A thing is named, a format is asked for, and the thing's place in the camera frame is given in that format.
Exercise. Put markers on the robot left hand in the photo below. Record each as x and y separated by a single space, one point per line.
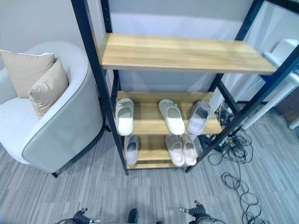
81 217

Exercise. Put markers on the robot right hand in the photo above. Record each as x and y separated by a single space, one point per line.
197 212

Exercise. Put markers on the robot dark foot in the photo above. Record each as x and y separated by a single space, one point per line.
133 215

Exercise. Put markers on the pink slipper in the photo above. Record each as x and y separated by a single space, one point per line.
189 151
175 151

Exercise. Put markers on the small low wooden shelf board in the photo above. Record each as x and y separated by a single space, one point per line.
152 149

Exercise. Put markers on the grey slipper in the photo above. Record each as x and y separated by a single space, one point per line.
132 151
198 119

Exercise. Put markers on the light grey armchair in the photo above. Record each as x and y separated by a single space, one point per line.
60 130

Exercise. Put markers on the white slipper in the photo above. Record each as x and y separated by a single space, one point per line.
125 119
174 119

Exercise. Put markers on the power strip with plugs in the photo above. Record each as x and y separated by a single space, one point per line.
226 112

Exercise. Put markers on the wooden shelf board with backstop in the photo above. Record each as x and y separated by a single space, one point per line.
149 117

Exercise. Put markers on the small beige cushion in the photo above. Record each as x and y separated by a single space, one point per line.
47 93

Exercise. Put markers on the brown cabinet under desk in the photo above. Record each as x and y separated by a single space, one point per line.
289 107

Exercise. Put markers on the large beige cushion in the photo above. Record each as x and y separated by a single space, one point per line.
25 72

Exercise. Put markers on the large bare wooden shelf board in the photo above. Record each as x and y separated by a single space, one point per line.
177 53

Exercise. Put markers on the white desk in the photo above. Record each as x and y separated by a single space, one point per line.
283 53

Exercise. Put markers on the black metal shoe rack frame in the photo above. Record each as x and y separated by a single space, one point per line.
94 58

